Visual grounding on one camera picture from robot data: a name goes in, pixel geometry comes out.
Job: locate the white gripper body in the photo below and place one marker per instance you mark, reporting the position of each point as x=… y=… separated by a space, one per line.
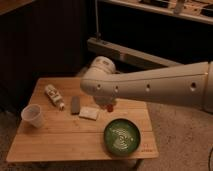
x=104 y=101

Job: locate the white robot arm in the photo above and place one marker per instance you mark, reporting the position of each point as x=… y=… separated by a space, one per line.
x=188 y=85

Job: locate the green ceramic bowl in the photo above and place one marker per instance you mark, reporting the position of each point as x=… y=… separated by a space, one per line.
x=121 y=137

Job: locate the beige sponge block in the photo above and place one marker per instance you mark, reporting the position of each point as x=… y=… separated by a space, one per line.
x=89 y=113

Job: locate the dark grey rectangular block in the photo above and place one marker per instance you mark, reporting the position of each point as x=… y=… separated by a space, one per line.
x=75 y=105

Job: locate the wooden folding table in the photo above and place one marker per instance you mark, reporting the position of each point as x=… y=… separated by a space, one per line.
x=67 y=137

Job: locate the white squeeze bottle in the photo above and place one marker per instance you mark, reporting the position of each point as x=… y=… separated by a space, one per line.
x=55 y=96

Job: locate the long grey shelf beam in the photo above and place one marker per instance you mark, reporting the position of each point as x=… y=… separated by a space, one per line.
x=127 y=55

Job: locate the metal vertical pole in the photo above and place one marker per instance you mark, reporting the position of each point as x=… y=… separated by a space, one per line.
x=98 y=34

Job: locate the clear plastic cup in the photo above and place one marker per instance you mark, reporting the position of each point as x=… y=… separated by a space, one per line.
x=33 y=115

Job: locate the upper wooden shelf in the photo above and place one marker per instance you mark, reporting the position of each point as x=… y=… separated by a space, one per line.
x=194 y=10

